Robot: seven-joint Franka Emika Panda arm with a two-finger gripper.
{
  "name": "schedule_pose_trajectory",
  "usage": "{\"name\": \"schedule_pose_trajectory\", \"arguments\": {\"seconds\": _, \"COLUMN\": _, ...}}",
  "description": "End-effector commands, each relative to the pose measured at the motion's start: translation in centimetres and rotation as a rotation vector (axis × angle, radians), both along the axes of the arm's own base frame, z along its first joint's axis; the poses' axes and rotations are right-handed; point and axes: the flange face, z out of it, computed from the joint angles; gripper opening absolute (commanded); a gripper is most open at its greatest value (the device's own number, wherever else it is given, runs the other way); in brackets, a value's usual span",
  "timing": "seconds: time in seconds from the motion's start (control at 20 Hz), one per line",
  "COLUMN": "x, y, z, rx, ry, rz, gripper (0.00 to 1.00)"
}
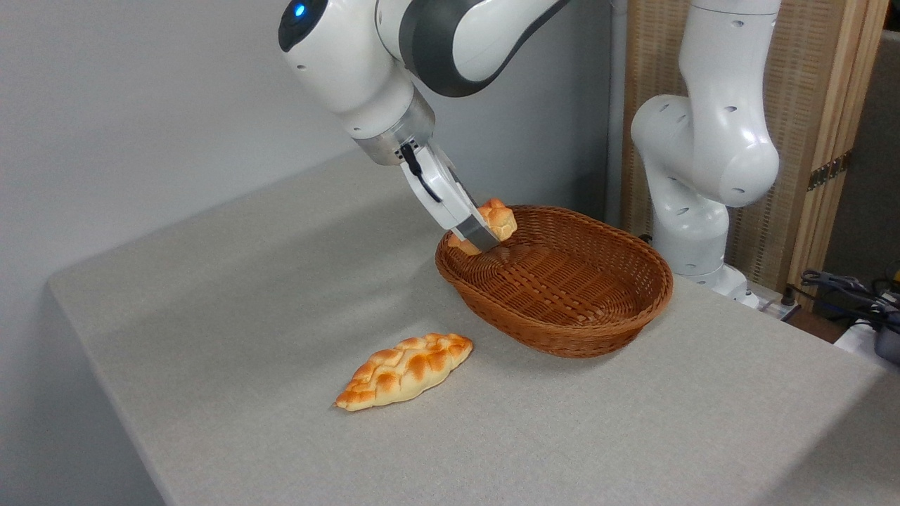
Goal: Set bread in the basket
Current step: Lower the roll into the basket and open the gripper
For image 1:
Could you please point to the long braided bread loaf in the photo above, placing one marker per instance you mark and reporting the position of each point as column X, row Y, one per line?
column 404, row 371

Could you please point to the small round bread bun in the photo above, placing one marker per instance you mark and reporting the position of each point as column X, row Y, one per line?
column 500, row 219

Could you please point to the brown wicker basket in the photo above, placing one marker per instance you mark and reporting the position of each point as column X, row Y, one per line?
column 562, row 288

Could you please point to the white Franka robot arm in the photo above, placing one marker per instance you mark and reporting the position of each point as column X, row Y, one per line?
column 703, row 140

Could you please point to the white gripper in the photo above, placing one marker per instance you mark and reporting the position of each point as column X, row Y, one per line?
column 443, row 193

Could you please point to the wooden lattice folding screen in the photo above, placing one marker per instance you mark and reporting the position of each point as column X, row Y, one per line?
column 808, row 84

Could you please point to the brass screen hinge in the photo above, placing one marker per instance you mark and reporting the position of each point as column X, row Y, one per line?
column 830, row 170

